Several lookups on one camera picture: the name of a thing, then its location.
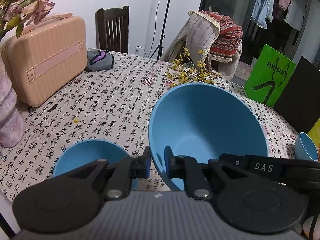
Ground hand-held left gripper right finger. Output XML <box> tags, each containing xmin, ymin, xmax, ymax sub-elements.
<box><xmin>164</xmin><ymin>146</ymin><xmax>258</xmax><ymax>200</ymax></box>

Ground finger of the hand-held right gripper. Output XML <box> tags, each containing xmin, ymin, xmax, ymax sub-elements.
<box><xmin>219</xmin><ymin>154</ymin><xmax>247</xmax><ymax>175</ymax></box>

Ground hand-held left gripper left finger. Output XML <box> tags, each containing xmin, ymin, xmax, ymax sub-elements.
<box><xmin>62</xmin><ymin>146</ymin><xmax>151</xmax><ymax>200</ymax></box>

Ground blue bowl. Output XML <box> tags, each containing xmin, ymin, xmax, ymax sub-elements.
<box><xmin>148</xmin><ymin>83</ymin><xmax>269</xmax><ymax>191</ymax></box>
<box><xmin>294</xmin><ymin>132</ymin><xmax>319</xmax><ymax>162</ymax></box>
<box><xmin>53</xmin><ymin>139</ymin><xmax>139</xmax><ymax>190</ymax></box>

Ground yellow-green snack box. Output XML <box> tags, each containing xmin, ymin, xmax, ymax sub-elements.
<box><xmin>307</xmin><ymin>119</ymin><xmax>320</xmax><ymax>155</ymax></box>

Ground calligraphy print tablecloth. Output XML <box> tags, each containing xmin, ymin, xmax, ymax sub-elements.
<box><xmin>0</xmin><ymin>48</ymin><xmax>310</xmax><ymax>205</ymax></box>

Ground black paper bag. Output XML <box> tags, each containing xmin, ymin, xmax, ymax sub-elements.
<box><xmin>273</xmin><ymin>56</ymin><xmax>320</xmax><ymax>134</ymax></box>

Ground green paper bag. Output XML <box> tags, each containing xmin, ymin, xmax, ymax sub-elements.
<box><xmin>244</xmin><ymin>44</ymin><xmax>297</xmax><ymax>107</ymax></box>

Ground yellow flower branch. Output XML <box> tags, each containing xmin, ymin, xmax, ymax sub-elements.
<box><xmin>166</xmin><ymin>47</ymin><xmax>222</xmax><ymax>88</ymax></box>

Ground grey purple pouch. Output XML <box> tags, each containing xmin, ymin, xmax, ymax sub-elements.
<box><xmin>87</xmin><ymin>50</ymin><xmax>115</xmax><ymax>72</ymax></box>

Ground red patterned quilted blanket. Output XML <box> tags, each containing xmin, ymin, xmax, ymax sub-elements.
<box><xmin>186</xmin><ymin>10</ymin><xmax>243</xmax><ymax>82</ymax></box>

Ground black light stand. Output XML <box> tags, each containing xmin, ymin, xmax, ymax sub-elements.
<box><xmin>149</xmin><ymin>0</ymin><xmax>175</xmax><ymax>60</ymax></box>

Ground dark wooden chair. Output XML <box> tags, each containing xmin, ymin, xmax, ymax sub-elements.
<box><xmin>95</xmin><ymin>5</ymin><xmax>130</xmax><ymax>54</ymax></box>

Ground pink ribbed vanity case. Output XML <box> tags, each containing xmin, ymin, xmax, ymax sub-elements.
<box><xmin>1</xmin><ymin>13</ymin><xmax>87</xmax><ymax>107</ymax></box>

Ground mottled purple ceramic vase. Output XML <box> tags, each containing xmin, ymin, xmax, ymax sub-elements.
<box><xmin>0</xmin><ymin>62</ymin><xmax>25</xmax><ymax>148</ymax></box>

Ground hanging light blue shirt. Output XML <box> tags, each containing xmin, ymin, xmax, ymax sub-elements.
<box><xmin>251</xmin><ymin>0</ymin><xmax>278</xmax><ymax>29</ymax></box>

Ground black framed sliding door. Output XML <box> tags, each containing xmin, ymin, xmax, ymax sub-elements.
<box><xmin>200</xmin><ymin>0</ymin><xmax>320</xmax><ymax>80</ymax></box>

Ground hanging white garment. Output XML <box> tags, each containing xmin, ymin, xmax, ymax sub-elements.
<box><xmin>284</xmin><ymin>0</ymin><xmax>309</xmax><ymax>32</ymax></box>

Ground dried pink rose bouquet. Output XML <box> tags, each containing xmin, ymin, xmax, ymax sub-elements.
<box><xmin>0</xmin><ymin>0</ymin><xmax>55</xmax><ymax>39</ymax></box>

